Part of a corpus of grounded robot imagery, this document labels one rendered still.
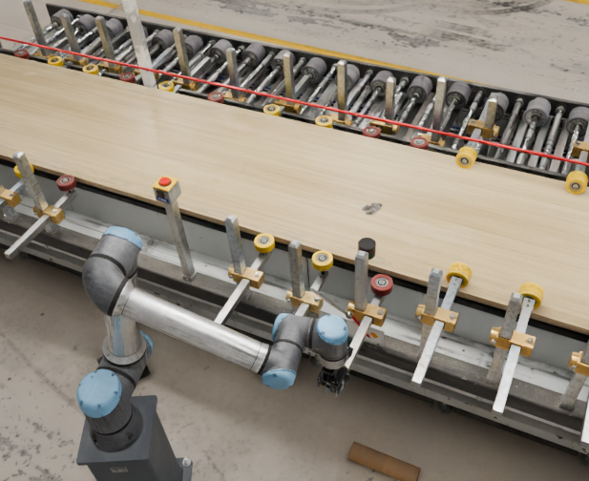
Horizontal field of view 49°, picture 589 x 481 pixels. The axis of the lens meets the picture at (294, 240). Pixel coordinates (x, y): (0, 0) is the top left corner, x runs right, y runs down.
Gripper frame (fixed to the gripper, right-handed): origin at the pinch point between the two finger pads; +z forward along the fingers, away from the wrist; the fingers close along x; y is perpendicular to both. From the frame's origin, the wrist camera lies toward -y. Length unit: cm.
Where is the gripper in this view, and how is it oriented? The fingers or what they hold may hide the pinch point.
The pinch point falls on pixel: (337, 386)
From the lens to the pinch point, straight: 222.2
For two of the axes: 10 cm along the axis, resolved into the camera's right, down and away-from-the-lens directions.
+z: 0.6, 7.0, 7.2
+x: 9.0, 2.7, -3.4
